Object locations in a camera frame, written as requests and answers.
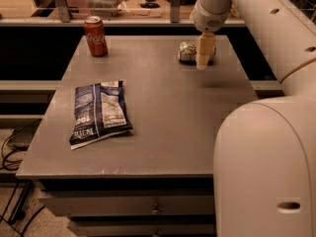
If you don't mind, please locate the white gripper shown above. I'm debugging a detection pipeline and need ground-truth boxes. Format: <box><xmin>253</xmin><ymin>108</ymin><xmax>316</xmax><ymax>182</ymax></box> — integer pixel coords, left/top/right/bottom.
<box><xmin>192</xmin><ymin>0</ymin><xmax>232</xmax><ymax>70</ymax></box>

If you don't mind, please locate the silver green 7up can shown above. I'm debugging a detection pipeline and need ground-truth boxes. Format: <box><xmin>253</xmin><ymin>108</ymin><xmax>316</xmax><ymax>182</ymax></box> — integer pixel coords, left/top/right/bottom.
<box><xmin>178</xmin><ymin>40</ymin><xmax>204</xmax><ymax>63</ymax></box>

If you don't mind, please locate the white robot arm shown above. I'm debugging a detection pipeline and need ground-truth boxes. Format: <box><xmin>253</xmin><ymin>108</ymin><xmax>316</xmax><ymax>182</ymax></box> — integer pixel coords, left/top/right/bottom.
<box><xmin>193</xmin><ymin>0</ymin><xmax>316</xmax><ymax>237</ymax></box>

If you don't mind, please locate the red coca-cola can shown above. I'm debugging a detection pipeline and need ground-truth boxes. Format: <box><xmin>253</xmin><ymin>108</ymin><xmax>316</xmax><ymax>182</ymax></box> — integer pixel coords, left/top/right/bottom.
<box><xmin>84</xmin><ymin>16</ymin><xmax>108</xmax><ymax>56</ymax></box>

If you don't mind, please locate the blue white chip bag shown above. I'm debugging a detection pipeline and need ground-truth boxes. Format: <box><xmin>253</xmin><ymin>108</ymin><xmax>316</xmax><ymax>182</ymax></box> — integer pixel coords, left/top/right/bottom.
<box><xmin>69</xmin><ymin>81</ymin><xmax>133</xmax><ymax>150</ymax></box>

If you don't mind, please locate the grey metal railing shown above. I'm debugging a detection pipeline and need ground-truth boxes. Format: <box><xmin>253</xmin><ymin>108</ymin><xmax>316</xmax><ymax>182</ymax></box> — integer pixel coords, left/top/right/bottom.
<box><xmin>0</xmin><ymin>0</ymin><xmax>246</xmax><ymax>28</ymax></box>

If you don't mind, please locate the dark power adapter box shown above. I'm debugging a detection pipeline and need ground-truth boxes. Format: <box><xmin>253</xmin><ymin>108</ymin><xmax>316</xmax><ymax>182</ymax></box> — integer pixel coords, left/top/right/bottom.
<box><xmin>7</xmin><ymin>126</ymin><xmax>38</xmax><ymax>150</ymax></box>

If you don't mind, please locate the grey upper drawer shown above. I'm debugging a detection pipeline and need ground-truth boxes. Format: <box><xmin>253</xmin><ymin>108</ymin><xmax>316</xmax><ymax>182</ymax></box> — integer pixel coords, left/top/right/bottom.
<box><xmin>39</xmin><ymin>190</ymin><xmax>214</xmax><ymax>217</ymax></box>

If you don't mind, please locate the grey drawer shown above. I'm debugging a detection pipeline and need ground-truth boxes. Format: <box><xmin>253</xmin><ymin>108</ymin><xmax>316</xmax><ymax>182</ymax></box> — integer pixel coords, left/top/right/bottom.
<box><xmin>68</xmin><ymin>216</ymin><xmax>216</xmax><ymax>237</ymax></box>
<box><xmin>39</xmin><ymin>190</ymin><xmax>214</xmax><ymax>217</ymax></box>

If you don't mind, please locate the grey lower drawer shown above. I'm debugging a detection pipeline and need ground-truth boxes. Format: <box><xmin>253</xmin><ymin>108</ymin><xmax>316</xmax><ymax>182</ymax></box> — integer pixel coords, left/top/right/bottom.
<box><xmin>68</xmin><ymin>216</ymin><xmax>216</xmax><ymax>237</ymax></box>

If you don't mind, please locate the black cables left floor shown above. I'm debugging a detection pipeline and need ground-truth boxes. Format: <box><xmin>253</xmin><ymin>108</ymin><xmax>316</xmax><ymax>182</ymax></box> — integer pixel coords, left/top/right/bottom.
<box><xmin>0</xmin><ymin>120</ymin><xmax>45</xmax><ymax>237</ymax></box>

